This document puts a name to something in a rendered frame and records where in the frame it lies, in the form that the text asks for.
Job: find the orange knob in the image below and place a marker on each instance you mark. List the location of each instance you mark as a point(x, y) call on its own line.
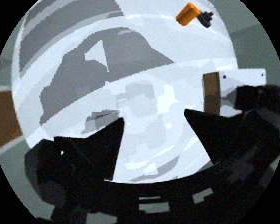
point(186, 15)

